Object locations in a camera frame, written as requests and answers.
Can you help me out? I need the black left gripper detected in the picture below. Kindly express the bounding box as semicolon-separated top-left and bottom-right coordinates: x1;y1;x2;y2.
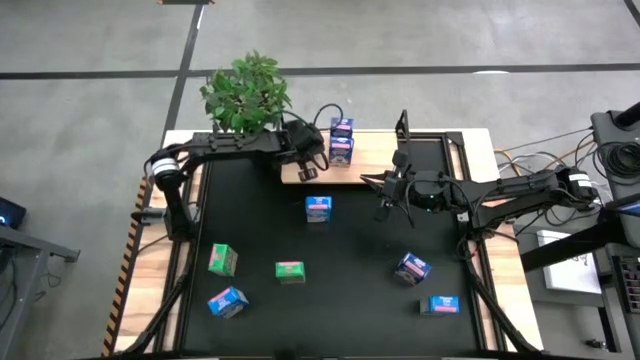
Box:
282;119;329;183

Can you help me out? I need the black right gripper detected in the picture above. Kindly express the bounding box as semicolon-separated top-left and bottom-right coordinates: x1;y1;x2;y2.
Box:
359;148;420;223

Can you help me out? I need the dark blue Frosted Flakes box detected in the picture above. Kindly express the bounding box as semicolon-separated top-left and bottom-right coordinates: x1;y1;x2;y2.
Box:
328;136;356;168
393;251;433;287
330;116;356;140

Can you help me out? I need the light blue Rice Krispies box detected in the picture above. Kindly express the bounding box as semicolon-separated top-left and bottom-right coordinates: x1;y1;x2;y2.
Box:
206;285;250;320
419;294;461;316
304;195;334;224

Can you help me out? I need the green Apple Jacks cereal box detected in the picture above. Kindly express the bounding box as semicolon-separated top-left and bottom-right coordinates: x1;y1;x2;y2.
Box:
207;242;240;278
274;260;307;286

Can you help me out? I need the green potted plant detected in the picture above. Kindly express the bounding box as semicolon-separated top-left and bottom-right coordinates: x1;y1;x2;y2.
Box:
198;48;295;136

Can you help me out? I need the black table mat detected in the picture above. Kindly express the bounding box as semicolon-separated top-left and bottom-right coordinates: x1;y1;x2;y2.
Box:
179;138;484;354

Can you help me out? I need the black floor tape line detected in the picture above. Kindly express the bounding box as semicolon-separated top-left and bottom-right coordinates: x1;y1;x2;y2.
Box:
159;3;207;151
0;63;640;81
622;0;640;27

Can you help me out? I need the black support beam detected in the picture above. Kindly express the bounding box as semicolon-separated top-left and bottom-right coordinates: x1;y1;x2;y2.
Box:
519;192;640;274

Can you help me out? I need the white board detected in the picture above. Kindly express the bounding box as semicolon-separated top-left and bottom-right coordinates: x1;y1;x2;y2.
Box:
536;228;604;296

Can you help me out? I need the yellow black hazard tape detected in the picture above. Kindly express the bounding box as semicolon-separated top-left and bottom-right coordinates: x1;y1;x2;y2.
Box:
101;177;152;357

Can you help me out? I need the black equipment desk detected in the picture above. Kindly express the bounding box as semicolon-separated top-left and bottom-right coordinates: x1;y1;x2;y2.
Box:
589;102;640;360

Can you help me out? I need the computer monitor with blue screen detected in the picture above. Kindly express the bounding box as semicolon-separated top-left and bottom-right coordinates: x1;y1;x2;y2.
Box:
617;197;640;219

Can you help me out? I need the black keyboard with coloured keys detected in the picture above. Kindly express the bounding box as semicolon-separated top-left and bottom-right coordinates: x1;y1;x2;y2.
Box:
612;254;640;315

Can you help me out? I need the grey side desk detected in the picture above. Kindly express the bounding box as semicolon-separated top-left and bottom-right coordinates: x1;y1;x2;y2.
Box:
0;224;81;360

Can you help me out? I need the black device with blue light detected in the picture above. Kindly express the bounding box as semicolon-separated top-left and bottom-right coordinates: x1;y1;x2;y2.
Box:
0;196;27;230

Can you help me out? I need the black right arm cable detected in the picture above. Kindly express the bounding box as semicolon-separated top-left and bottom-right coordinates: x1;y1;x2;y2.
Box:
402;177;418;229

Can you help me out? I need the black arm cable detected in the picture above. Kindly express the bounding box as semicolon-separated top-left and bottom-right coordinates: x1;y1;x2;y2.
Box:
312;102;346;132
402;177;418;229

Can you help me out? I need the wooden shelf with black frame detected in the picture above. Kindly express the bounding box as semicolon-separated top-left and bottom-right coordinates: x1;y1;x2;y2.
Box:
279;108;412;186

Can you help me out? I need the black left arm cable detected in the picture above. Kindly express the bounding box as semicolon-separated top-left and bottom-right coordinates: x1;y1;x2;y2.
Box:
312;102;346;132

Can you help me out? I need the black metal table frame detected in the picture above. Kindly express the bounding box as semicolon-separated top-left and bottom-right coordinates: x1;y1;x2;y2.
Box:
112;127;546;360

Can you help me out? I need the grey floor cable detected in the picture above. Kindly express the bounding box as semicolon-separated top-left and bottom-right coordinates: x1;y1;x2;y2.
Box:
493;127;595;154

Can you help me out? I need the orange floor cable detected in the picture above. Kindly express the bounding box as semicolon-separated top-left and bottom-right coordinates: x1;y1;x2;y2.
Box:
494;143;597;176

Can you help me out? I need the coiled black cable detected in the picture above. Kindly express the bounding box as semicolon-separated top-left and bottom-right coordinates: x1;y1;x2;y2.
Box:
594;141;640;180

